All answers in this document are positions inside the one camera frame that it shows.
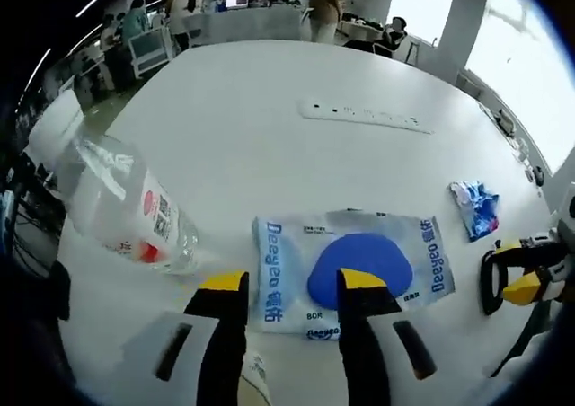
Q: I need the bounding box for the white framed cart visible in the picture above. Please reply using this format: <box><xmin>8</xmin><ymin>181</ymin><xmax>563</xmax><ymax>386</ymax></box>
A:
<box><xmin>127</xmin><ymin>25</ymin><xmax>175</xmax><ymax>78</ymax></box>

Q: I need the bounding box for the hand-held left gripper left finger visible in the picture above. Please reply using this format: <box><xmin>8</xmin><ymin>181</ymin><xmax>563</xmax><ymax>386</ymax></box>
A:
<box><xmin>120</xmin><ymin>269</ymin><xmax>251</xmax><ymax>406</ymax></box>

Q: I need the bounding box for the blue plastic bag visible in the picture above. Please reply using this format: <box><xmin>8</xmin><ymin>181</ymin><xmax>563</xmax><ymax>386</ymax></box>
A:
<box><xmin>448</xmin><ymin>180</ymin><xmax>501</xmax><ymax>243</ymax></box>

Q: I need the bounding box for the clear plastic bottle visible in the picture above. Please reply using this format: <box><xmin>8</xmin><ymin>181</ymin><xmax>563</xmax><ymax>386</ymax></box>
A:
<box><xmin>73</xmin><ymin>135</ymin><xmax>201</xmax><ymax>277</ymax></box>

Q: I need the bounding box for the black loop strap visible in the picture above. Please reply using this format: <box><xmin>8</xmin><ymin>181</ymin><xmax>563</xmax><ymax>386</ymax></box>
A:
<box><xmin>479</xmin><ymin>247</ymin><xmax>512</xmax><ymax>316</ymax></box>

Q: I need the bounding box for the white table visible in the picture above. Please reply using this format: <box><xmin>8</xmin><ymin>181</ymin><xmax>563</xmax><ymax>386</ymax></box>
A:
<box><xmin>57</xmin><ymin>40</ymin><xmax>562</xmax><ymax>380</ymax></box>

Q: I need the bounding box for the white power strip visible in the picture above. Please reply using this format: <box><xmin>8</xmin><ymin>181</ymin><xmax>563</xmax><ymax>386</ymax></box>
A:
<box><xmin>296</xmin><ymin>99</ymin><xmax>436</xmax><ymax>136</ymax></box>

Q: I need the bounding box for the wet wipes pack blue lid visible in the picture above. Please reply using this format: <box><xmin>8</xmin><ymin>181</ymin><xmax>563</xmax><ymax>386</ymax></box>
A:
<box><xmin>251</xmin><ymin>207</ymin><xmax>456</xmax><ymax>341</ymax></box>

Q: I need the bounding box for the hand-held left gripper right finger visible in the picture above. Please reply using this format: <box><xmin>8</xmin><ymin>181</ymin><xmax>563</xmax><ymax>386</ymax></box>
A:
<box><xmin>336</xmin><ymin>267</ymin><xmax>440</xmax><ymax>406</ymax></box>

